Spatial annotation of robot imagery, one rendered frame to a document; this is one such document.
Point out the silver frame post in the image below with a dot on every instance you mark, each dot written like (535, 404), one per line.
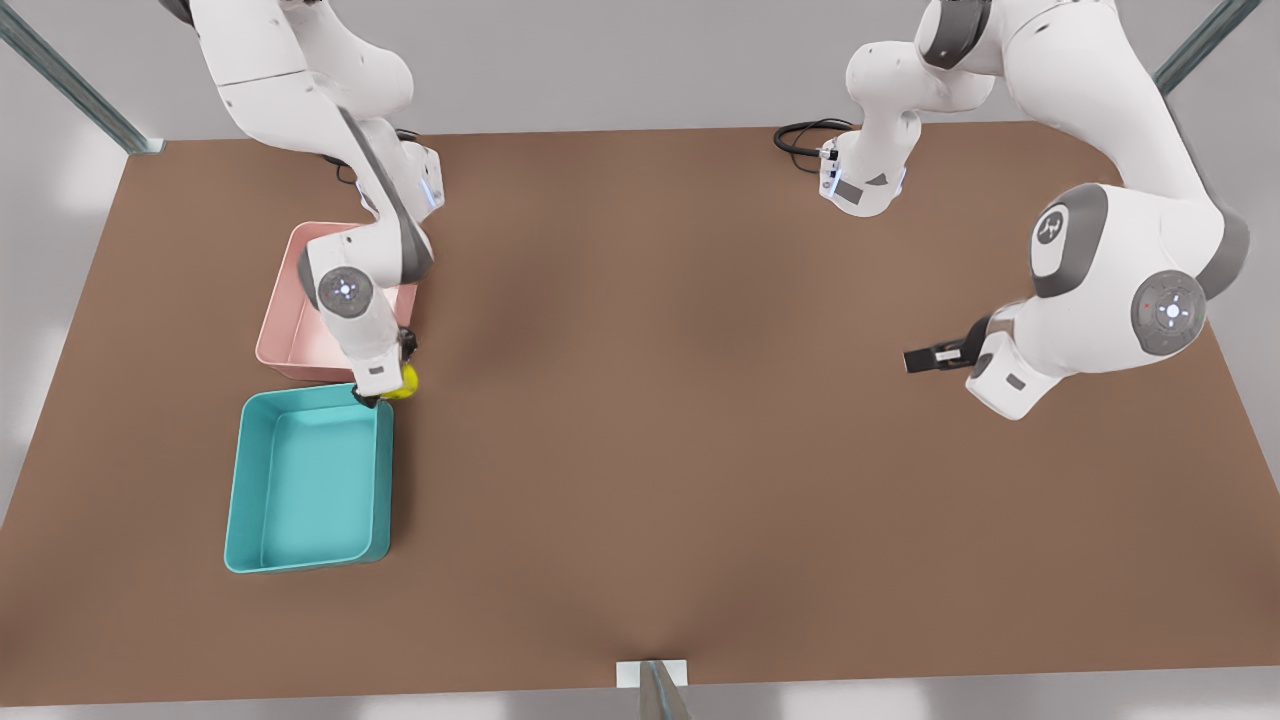
(1200, 45)
(70, 80)
(660, 690)

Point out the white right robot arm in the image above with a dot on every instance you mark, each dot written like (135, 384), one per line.
(300, 110)

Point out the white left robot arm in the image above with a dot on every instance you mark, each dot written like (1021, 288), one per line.
(1130, 250)

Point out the yellow round fruit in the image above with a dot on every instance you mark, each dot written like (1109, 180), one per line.
(405, 382)

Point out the teal rectangular tray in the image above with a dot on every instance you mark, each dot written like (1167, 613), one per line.
(305, 480)

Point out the pink rectangular tray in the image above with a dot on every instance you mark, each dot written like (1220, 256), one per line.
(295, 320)

